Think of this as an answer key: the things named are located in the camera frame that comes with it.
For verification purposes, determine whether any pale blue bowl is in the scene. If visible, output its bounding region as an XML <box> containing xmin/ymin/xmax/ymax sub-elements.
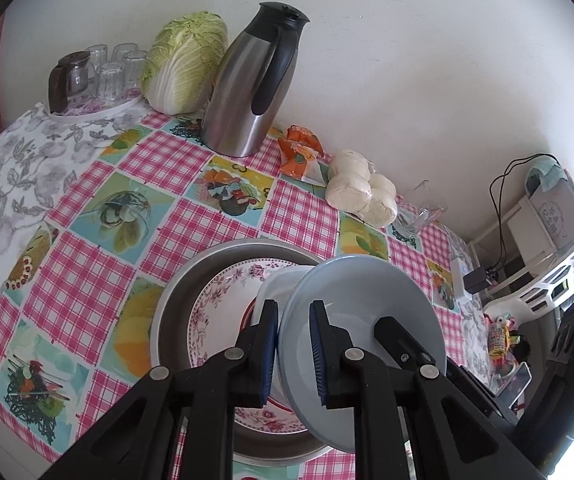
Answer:
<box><xmin>277</xmin><ymin>255</ymin><xmax>446</xmax><ymax>453</ymax></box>

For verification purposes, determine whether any red rim strawberry bowl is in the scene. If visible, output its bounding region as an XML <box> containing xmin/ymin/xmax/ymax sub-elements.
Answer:
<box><xmin>239</xmin><ymin>297</ymin><xmax>293</xmax><ymax>413</ymax></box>

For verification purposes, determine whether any floral round plate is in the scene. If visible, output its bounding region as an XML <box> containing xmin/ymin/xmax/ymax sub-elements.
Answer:
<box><xmin>186</xmin><ymin>258</ymin><xmax>306</xmax><ymax>436</ymax></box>

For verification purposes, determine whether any stainless steel round pan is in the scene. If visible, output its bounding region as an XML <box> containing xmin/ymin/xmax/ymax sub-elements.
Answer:
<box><xmin>149</xmin><ymin>237</ymin><xmax>331</xmax><ymax>467</ymax></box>

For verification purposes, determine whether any small white square bowl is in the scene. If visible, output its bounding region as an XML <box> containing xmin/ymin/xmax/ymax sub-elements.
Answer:
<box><xmin>253</xmin><ymin>266</ymin><xmax>314</xmax><ymax>321</ymax></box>

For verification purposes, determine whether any smartphone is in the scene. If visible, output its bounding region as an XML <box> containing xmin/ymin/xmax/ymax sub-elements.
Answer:
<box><xmin>496</xmin><ymin>362</ymin><xmax>532</xmax><ymax>408</ymax></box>

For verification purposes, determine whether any colourful candy pack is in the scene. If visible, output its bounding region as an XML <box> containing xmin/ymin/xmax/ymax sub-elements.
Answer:
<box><xmin>484</xmin><ymin>313</ymin><xmax>521</xmax><ymax>376</ymax></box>

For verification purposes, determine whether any black power adapter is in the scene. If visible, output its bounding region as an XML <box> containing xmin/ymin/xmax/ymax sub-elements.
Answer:
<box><xmin>462</xmin><ymin>266</ymin><xmax>492</xmax><ymax>295</ymax></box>

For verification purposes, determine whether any white power strip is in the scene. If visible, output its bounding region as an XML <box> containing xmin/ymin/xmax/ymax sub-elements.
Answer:
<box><xmin>451</xmin><ymin>258</ymin><xmax>472</xmax><ymax>302</ymax></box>

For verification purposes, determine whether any glass mug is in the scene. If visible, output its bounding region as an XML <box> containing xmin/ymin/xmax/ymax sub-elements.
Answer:
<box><xmin>393</xmin><ymin>179</ymin><xmax>447</xmax><ymax>237</ymax></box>

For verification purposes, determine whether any white shelf rack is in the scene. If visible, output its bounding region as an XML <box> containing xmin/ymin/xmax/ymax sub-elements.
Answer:
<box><xmin>469</xmin><ymin>153</ymin><xmax>574</xmax><ymax>324</ymax></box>

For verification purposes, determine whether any bag of steamed buns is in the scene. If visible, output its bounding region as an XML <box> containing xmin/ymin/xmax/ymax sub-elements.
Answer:
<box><xmin>325</xmin><ymin>150</ymin><xmax>399</xmax><ymax>229</ymax></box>

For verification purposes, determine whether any checkered pink tablecloth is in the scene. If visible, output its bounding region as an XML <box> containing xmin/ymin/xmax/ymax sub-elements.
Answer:
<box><xmin>0</xmin><ymin>104</ymin><xmax>491</xmax><ymax>479</ymax></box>

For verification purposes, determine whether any orange snack packet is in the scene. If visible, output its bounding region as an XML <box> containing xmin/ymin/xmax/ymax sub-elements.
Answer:
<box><xmin>277</xmin><ymin>125</ymin><xmax>326</xmax><ymax>186</ymax></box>

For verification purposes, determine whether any stainless steel thermos jug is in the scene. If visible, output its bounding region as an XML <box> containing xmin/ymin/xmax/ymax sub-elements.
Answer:
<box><xmin>201</xmin><ymin>2</ymin><xmax>309</xmax><ymax>158</ymax></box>

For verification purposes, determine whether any tray of drinking glasses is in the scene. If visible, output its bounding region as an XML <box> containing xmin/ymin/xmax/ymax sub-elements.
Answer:
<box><xmin>48</xmin><ymin>42</ymin><xmax>147</xmax><ymax>124</ymax></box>

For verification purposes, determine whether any napa cabbage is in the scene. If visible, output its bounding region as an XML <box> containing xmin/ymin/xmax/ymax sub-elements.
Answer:
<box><xmin>141</xmin><ymin>11</ymin><xmax>227</xmax><ymax>115</ymax></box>

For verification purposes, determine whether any black cable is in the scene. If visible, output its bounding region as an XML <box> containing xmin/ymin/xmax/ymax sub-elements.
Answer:
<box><xmin>486</xmin><ymin>152</ymin><xmax>564</xmax><ymax>276</ymax></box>

